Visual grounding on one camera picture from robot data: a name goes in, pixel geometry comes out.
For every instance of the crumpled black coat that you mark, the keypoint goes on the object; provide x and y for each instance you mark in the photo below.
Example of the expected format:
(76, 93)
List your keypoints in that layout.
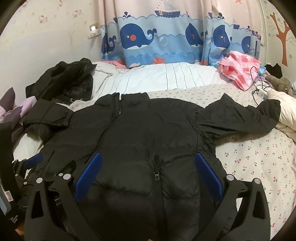
(60, 76)

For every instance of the purple cloth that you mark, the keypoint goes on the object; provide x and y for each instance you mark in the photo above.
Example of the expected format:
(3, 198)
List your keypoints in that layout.
(11, 111)

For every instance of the white wall socket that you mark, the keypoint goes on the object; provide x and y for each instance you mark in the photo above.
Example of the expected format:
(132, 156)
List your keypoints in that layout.
(93, 27)

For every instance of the grey brown clothing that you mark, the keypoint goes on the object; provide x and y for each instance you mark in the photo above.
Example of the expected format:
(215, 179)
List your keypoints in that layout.
(281, 84)

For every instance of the cream white puffer jacket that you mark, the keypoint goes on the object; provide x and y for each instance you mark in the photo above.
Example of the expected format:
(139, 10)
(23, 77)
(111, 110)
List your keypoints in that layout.
(286, 109)

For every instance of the white power strip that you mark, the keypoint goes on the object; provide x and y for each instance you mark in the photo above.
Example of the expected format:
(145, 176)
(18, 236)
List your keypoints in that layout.
(262, 93)

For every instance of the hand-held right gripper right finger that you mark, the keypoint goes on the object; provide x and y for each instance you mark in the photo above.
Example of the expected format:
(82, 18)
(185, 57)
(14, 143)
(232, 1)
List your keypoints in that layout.
(208, 178)

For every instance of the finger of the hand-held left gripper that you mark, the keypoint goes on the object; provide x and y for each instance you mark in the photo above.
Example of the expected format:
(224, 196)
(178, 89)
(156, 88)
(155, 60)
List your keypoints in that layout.
(34, 160)
(69, 168)

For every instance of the black puffer jacket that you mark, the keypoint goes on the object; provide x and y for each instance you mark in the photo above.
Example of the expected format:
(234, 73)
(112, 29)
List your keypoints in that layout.
(143, 129)

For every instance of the brown tree wall sticker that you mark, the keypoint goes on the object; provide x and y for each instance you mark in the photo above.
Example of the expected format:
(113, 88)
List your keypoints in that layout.
(284, 46)

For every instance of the pink checked cloth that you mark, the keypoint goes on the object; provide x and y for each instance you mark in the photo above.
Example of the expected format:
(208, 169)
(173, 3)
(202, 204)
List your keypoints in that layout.
(238, 67)

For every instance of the blue whale print curtain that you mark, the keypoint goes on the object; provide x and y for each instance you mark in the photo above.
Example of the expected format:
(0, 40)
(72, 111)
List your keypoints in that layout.
(138, 34)

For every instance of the plain pink cloth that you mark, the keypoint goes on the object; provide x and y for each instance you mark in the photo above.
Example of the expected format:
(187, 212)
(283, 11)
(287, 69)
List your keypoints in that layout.
(118, 64)

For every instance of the white striped blanket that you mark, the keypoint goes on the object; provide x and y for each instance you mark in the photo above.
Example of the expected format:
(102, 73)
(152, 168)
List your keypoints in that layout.
(173, 76)

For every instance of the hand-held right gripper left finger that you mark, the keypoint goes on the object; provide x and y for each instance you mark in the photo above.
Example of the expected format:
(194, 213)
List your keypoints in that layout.
(89, 176)

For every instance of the cherry print bed sheet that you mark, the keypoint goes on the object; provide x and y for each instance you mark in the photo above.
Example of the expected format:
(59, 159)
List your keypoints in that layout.
(254, 162)

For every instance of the black clothing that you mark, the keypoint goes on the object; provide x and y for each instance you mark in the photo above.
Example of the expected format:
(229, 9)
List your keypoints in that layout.
(275, 69)

